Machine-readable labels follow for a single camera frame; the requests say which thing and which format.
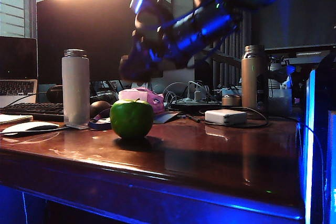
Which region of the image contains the bronze thermos cap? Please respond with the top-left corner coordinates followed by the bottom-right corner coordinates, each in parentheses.
top-left (221, 94), bottom-right (242, 108)

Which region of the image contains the dark round speaker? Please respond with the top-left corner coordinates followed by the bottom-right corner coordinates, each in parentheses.
top-left (46, 85), bottom-right (64, 103)

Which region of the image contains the pale notebook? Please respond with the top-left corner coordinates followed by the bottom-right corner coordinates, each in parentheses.
top-left (0, 114), bottom-right (34, 125)

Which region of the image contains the black power strip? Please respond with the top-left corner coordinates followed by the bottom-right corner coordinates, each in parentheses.
top-left (170, 98), bottom-right (222, 112)

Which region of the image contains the pink tissue pack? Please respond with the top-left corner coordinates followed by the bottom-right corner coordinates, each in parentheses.
top-left (118, 87), bottom-right (166, 115)

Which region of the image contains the white thermos bottle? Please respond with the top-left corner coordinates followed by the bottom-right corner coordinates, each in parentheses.
top-left (61, 49), bottom-right (90, 128)

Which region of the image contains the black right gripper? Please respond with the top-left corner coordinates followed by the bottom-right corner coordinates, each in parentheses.
top-left (122, 0), bottom-right (174, 78)

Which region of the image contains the white power adapter brick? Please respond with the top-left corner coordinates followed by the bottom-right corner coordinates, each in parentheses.
top-left (204, 109), bottom-right (248, 126)

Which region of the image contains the translucent plastic container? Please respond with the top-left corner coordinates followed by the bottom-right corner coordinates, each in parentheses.
top-left (267, 88), bottom-right (292, 110)

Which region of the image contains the dark pleated curtain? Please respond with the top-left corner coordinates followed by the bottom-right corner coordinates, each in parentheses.
top-left (193, 0), bottom-right (336, 88)

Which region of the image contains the black computer keyboard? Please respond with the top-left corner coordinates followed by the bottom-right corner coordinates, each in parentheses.
top-left (0, 102), bottom-right (65, 123)

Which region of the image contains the black pen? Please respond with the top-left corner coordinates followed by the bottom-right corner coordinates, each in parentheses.
top-left (180, 113), bottom-right (202, 124)

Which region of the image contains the white computer mouse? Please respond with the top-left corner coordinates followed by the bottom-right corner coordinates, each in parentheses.
top-left (1, 121), bottom-right (60, 137)

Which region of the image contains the blue lanyard strap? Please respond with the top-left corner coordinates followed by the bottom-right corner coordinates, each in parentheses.
top-left (87, 108), bottom-right (112, 132)

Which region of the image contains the green apple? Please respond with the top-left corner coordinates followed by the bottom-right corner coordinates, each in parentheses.
top-left (109, 99), bottom-right (154, 141)

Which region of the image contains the silver laptop with dark screen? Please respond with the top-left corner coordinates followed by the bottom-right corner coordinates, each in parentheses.
top-left (0, 36), bottom-right (38, 109)

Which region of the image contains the blue flat book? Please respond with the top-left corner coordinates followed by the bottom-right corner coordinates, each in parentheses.
top-left (153, 111), bottom-right (182, 125)

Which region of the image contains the black computer mouse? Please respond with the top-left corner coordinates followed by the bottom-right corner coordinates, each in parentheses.
top-left (89, 100), bottom-right (112, 119)

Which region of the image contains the large black computer monitor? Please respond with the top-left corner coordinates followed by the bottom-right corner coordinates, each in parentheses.
top-left (36, 0), bottom-right (164, 83)

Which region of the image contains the bronze thermos bottle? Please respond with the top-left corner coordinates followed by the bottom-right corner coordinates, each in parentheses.
top-left (240, 45), bottom-right (269, 114)

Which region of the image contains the dark slanted desk stand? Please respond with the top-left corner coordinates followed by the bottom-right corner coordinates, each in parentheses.
top-left (207, 50), bottom-right (242, 68)

